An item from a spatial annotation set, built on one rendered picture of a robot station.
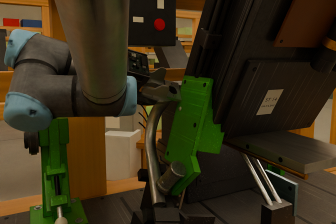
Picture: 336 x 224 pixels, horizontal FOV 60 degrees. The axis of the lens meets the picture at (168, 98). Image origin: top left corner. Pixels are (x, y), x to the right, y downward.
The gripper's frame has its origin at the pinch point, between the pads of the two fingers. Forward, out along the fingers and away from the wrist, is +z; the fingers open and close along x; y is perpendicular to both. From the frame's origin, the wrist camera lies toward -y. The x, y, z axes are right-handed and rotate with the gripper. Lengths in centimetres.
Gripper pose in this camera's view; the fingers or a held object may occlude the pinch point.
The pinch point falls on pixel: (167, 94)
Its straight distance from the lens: 71.4
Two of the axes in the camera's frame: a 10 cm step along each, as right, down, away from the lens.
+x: -1.3, -7.8, 6.1
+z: 8.7, 2.1, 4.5
